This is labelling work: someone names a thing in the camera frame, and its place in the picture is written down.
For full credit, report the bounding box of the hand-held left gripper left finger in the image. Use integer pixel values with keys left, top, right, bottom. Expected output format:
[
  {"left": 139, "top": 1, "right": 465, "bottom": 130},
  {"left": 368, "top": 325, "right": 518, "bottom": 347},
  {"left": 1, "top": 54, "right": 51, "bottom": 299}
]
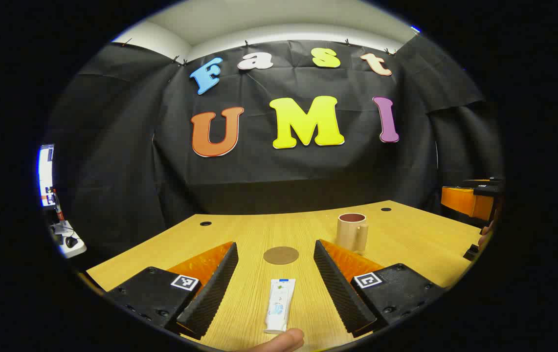
[{"left": 104, "top": 241, "right": 239, "bottom": 341}]

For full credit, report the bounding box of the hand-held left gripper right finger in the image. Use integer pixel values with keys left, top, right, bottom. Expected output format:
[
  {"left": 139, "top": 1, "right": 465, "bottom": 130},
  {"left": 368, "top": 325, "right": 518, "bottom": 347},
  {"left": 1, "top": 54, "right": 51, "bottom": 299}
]
[{"left": 313, "top": 239, "right": 448, "bottom": 337}]

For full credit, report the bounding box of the beige cup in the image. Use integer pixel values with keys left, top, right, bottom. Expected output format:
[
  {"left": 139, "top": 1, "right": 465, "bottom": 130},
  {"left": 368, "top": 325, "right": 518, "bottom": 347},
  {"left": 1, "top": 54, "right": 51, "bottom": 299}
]
[{"left": 335, "top": 213, "right": 369, "bottom": 254}]

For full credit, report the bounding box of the white toothpaste tube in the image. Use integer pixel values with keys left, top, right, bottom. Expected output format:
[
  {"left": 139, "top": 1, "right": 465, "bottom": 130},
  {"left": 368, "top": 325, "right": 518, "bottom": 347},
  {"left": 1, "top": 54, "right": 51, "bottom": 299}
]
[{"left": 264, "top": 278, "right": 296, "bottom": 335}]

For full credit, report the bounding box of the round brown coaster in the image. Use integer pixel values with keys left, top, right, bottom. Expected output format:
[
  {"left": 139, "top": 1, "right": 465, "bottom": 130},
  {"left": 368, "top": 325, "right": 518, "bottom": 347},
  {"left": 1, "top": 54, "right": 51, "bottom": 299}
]
[{"left": 263, "top": 246, "right": 300, "bottom": 265}]

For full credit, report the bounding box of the wooden desktop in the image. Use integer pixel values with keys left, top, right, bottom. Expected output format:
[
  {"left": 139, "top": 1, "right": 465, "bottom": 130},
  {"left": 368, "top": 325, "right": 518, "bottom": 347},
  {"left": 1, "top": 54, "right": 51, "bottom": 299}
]
[{"left": 86, "top": 199, "right": 494, "bottom": 352}]

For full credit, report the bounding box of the white desktop device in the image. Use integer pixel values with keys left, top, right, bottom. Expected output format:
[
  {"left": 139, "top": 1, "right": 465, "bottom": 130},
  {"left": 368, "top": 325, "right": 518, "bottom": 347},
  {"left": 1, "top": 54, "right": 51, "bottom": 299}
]
[{"left": 48, "top": 220, "right": 88, "bottom": 259}]

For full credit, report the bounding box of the computer monitor screen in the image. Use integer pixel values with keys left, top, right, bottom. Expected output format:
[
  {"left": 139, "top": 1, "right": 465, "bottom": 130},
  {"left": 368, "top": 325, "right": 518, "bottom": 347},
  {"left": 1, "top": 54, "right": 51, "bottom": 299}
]
[{"left": 38, "top": 144, "right": 57, "bottom": 209}]

